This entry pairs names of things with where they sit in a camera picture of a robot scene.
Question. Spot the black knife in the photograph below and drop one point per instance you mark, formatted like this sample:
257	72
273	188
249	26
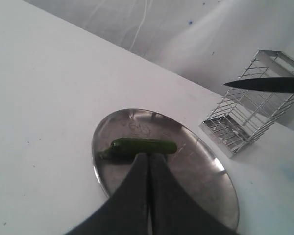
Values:
272	84

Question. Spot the chrome wire utensil rack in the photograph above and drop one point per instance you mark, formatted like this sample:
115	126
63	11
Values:
242	116

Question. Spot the green cucumber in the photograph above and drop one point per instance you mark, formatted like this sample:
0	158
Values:
124	150

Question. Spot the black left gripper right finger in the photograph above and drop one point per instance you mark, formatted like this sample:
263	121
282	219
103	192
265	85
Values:
173	210

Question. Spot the round stainless steel plate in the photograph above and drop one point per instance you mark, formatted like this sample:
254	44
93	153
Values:
194	165

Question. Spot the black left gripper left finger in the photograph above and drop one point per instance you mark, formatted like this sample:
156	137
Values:
126	211

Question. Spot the white backdrop curtain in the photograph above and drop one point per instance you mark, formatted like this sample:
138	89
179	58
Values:
206	41

